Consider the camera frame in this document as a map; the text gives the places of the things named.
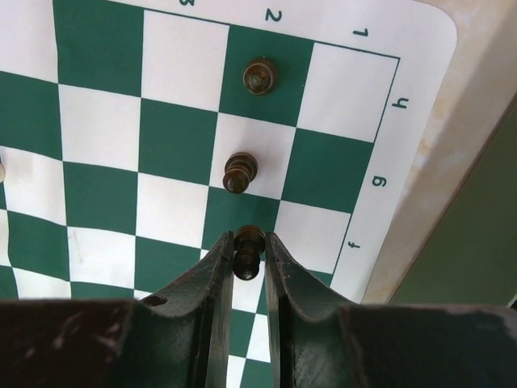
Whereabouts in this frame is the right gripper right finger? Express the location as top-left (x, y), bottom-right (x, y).
top-left (265, 233), bottom-right (516, 387)

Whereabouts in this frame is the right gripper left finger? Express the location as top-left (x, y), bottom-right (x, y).
top-left (1, 232), bottom-right (234, 387)

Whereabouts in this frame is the dark pawn f2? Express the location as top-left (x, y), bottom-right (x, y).
top-left (233, 225), bottom-right (266, 281)

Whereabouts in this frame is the dark pawn g2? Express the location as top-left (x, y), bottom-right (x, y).
top-left (222, 152), bottom-right (258, 194)

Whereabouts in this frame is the dark pawn h2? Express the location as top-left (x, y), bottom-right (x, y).
top-left (242, 57), bottom-right (278, 95)

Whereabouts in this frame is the green white chess mat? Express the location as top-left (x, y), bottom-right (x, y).
top-left (0, 0), bottom-right (460, 388)

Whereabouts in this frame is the green piece tray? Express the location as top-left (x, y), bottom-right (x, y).
top-left (391, 106), bottom-right (516, 306)

